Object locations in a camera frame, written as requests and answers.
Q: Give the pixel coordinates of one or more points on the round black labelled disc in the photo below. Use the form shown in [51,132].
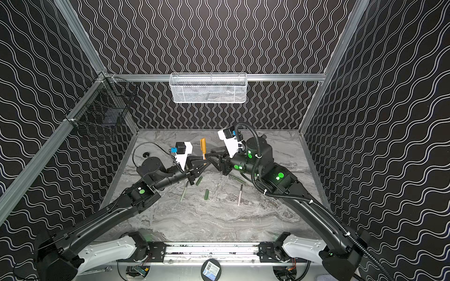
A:
[211,270]

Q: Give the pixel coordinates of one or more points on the green pen cap upper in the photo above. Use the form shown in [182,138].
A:
[199,181]

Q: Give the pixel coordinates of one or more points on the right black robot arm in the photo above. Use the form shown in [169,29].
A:
[340,249]

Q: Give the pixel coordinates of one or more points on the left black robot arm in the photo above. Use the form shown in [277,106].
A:
[64,255]

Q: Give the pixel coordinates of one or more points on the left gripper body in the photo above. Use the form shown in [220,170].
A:
[190,168]

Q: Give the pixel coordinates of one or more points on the light green pen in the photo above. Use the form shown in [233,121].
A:
[184,192]

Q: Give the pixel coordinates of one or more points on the white wire mesh basket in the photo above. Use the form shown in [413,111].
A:
[208,88]

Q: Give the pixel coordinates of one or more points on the dark green pen middle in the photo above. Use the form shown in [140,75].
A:
[237,179]

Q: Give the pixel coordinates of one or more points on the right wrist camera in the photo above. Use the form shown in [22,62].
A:
[232,143]

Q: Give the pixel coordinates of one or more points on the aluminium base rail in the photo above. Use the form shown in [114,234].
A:
[231,253]

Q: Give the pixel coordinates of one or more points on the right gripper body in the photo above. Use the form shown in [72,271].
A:
[225,165]

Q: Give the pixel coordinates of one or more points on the black wire basket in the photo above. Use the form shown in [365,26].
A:
[103,116]

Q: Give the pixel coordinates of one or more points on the pink pen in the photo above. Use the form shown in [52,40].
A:
[240,195]

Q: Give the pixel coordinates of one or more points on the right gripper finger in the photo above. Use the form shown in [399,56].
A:
[212,163]
[217,153]

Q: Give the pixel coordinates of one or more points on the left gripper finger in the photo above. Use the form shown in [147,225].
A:
[195,162]
[197,170]

